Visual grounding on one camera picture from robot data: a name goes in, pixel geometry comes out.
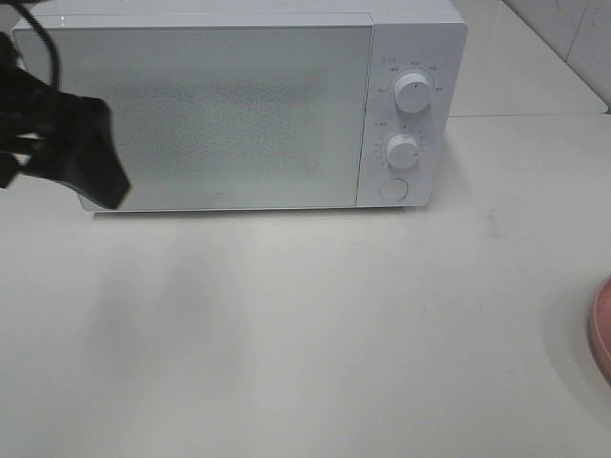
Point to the upper white control knob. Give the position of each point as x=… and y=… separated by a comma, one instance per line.
x=412, y=92

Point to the lower white control knob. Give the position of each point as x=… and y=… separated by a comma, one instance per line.
x=403, y=152

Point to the white microwave oven body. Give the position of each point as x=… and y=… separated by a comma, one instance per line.
x=427, y=36

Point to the pink round plate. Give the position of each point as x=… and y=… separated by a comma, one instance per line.
x=598, y=328

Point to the round white door button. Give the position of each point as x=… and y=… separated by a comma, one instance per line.
x=394, y=189

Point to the white microwave door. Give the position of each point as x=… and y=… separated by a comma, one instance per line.
x=228, y=118

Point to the white control knob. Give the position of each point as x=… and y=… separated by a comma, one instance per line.
x=412, y=92
x=403, y=152

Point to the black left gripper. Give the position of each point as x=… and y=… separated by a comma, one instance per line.
x=80, y=154

